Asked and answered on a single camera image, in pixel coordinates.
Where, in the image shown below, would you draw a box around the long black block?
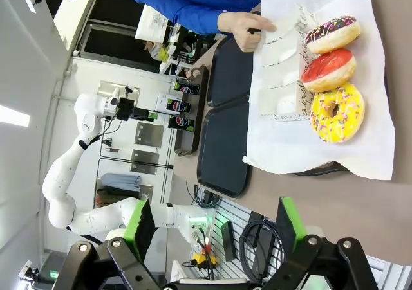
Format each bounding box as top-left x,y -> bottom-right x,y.
254,228 -> 276,265

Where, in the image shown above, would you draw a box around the yellow emergency stop box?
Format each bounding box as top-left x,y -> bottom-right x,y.
192,252 -> 216,271

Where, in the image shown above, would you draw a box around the flat black plate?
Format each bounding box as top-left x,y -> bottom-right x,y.
247,210 -> 268,239

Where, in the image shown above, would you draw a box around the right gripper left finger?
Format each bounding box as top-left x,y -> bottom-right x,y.
53,198 -> 162,290

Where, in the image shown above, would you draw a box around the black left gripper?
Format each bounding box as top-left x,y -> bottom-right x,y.
116,97 -> 161,123

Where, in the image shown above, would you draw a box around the white carton box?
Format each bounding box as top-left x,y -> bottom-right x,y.
155,93 -> 172,113

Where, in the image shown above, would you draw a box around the person right forearm blue sleeve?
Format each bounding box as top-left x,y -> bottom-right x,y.
167,0 -> 228,36

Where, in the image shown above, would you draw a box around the brown tray with handles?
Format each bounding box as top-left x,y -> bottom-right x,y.
173,63 -> 211,157

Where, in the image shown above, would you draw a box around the white plastic bag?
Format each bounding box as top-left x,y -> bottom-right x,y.
134,5 -> 169,44

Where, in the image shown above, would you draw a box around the person right hand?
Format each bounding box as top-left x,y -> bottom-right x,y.
217,11 -> 277,52

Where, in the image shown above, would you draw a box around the coiled black cable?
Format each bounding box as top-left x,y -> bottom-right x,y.
238,219 -> 286,284

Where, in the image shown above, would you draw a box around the black plastic serving tray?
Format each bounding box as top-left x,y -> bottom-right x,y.
196,101 -> 252,199
207,36 -> 256,108

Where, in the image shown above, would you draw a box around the white paper sheet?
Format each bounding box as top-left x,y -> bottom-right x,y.
241,0 -> 397,181

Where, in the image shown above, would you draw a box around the red and black cables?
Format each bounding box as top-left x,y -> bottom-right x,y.
191,224 -> 217,282

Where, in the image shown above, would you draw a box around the chocolate sprinkled donut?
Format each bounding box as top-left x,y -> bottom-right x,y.
304,14 -> 362,55

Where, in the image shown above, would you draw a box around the black Pepsi can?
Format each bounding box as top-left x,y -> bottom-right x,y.
167,115 -> 194,134
173,80 -> 201,95
165,98 -> 192,114

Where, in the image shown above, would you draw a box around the red glazed donut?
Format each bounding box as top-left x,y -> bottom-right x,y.
300,48 -> 358,94

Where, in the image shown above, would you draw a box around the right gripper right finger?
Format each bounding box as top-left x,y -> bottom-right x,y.
267,196 -> 379,290

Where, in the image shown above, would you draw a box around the yellow sprinkled donut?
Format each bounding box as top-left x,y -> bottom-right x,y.
308,82 -> 366,143

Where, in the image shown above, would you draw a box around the grey metal wall plate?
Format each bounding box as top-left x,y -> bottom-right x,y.
129,149 -> 160,176
134,122 -> 164,149

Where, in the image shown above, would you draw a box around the blue folded cloth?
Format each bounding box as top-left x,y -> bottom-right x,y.
100,172 -> 143,192

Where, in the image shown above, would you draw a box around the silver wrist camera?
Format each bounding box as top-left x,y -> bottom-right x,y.
102,87 -> 122,114

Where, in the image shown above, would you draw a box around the white printed paper sleeve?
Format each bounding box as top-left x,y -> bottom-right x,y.
258,86 -> 315,121
261,3 -> 315,46
260,39 -> 308,90

